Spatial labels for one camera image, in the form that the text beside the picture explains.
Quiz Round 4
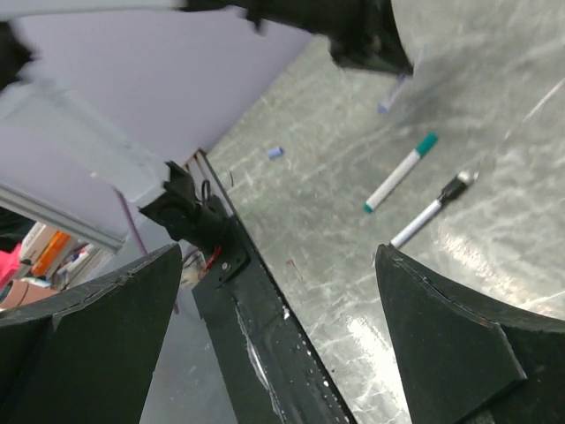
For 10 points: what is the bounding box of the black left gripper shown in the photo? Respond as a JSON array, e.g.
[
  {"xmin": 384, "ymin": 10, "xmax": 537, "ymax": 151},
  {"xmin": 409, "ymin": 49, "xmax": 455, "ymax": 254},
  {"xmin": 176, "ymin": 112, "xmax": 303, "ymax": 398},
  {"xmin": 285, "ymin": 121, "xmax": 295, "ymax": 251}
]
[{"xmin": 185, "ymin": 0, "xmax": 414, "ymax": 75}]

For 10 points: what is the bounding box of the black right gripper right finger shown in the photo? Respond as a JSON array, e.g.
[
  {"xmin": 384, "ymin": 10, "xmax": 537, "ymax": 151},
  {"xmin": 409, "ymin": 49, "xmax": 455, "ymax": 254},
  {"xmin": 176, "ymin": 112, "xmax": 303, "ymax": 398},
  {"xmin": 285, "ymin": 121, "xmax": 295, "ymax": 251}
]
[{"xmin": 375, "ymin": 245, "xmax": 564, "ymax": 423}]

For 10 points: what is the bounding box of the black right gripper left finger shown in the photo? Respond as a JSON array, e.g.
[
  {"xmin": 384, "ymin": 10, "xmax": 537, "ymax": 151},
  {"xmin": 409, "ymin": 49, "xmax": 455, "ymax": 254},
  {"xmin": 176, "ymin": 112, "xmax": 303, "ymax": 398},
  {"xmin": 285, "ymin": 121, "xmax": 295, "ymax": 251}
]
[{"xmin": 1, "ymin": 244, "xmax": 182, "ymax": 423}]

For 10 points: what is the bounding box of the white marker long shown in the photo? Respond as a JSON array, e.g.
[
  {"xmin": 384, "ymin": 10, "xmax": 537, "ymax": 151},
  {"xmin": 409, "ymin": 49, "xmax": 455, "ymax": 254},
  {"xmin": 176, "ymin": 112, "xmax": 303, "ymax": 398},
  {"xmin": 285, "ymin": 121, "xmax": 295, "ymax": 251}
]
[{"xmin": 377, "ymin": 75, "xmax": 408, "ymax": 114}]

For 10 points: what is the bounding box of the white marker green end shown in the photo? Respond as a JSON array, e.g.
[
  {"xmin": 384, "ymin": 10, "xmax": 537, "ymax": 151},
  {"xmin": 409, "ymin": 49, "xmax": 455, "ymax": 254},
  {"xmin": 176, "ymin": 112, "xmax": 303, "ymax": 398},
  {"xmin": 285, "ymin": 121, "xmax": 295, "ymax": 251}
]
[{"xmin": 364, "ymin": 132, "xmax": 439, "ymax": 213}]

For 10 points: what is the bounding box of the light purple pen cap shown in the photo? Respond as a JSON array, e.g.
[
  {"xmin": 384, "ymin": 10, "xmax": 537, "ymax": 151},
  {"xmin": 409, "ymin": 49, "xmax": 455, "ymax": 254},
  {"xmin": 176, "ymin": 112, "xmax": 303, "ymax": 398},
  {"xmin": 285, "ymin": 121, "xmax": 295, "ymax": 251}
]
[{"xmin": 267, "ymin": 147, "xmax": 284, "ymax": 159}]

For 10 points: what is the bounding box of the white marker black tip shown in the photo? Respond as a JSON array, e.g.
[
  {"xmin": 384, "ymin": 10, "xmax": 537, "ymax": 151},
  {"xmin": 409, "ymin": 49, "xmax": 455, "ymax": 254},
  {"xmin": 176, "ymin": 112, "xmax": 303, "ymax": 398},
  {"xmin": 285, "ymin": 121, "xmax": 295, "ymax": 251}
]
[{"xmin": 389, "ymin": 170, "xmax": 478, "ymax": 248}]

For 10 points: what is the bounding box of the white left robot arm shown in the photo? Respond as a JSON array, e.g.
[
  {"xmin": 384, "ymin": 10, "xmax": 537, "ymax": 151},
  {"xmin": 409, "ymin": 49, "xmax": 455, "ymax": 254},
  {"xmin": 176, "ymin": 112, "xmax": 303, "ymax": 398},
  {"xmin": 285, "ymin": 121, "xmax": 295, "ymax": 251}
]
[{"xmin": 1, "ymin": 1, "xmax": 414, "ymax": 240}]

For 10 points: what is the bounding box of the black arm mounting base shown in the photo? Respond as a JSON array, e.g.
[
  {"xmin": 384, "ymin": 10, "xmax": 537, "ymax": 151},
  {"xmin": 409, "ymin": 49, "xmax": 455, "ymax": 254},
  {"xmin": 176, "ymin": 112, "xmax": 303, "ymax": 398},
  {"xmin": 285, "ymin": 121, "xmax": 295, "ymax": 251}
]
[{"xmin": 186, "ymin": 150, "xmax": 355, "ymax": 423}]

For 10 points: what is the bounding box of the aluminium rail frame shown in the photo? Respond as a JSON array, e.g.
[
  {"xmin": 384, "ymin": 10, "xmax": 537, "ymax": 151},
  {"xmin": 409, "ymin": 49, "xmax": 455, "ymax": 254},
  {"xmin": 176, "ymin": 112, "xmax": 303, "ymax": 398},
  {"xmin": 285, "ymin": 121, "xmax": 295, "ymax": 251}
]
[{"xmin": 1, "ymin": 183, "xmax": 125, "ymax": 253}]

